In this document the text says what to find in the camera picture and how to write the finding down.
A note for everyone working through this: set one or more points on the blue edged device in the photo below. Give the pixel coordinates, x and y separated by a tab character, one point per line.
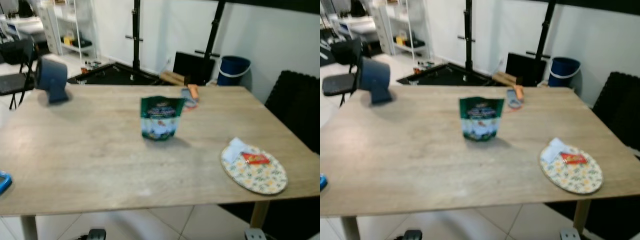
4	182
323	182

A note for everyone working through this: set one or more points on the black office chair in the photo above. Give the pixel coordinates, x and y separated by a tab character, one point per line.
342	60
15	55

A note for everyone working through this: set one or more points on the blue desk fan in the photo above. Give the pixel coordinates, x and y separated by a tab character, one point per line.
376	77
52	77

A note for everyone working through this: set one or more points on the red snack packet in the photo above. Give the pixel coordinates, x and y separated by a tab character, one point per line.
573	158
255	159

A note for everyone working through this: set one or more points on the floral oval plate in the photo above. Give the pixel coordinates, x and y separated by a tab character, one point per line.
257	175
572	175

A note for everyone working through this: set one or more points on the white folded napkin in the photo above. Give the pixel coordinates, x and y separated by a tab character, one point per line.
552	150
233	150

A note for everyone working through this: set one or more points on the blue bucket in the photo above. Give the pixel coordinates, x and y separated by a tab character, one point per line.
564	71
233	70

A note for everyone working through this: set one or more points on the wooden table leg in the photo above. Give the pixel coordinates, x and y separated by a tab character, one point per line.
581	214
259	214

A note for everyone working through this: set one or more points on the white shelf rack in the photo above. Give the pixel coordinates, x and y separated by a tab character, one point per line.
400	25
70	25

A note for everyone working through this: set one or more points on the small orange box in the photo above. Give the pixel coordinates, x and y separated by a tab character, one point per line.
193	90
519	91

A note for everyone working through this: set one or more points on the grey right robot foot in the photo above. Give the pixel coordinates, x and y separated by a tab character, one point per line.
570	234
256	235

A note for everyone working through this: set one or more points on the grey robot foot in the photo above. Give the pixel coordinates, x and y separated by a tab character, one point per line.
95	235
414	235
256	235
570	234

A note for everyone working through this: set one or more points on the black floor tray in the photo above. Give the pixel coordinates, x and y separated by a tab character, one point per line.
112	75
445	75

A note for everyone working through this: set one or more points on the grey blue small object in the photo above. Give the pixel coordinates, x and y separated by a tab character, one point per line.
187	99
512	99

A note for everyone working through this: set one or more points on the black monitor screen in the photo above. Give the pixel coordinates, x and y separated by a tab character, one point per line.
522	67
192	67

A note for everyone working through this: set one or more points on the black slanted stand pole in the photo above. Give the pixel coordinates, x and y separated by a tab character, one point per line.
213	30
544	30

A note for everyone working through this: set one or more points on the grey left robot foot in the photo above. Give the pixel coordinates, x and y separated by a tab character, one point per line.
95	235
414	235

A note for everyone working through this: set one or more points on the small wooden box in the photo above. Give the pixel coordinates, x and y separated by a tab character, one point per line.
172	77
504	79

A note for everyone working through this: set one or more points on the black upright stand pole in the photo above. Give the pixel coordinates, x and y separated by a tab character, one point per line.
136	35
468	35

